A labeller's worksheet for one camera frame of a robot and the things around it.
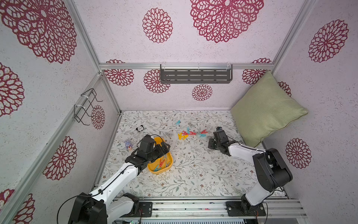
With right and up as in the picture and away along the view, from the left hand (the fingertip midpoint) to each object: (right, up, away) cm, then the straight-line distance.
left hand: (166, 149), depth 83 cm
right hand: (+30, +4, +13) cm, 33 cm away
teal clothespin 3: (+26, +7, +22) cm, 35 cm away
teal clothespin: (-6, -13, +4) cm, 15 cm away
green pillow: (+61, +25, +2) cm, 66 cm away
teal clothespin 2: (+8, +17, +30) cm, 35 cm away
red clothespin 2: (+17, +8, +23) cm, 30 cm away
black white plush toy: (-22, +12, +23) cm, 34 cm away
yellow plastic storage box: (+1, -7, +9) cm, 11 cm away
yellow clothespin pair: (+9, +6, +20) cm, 23 cm away
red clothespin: (-4, -10, +7) cm, 12 cm away
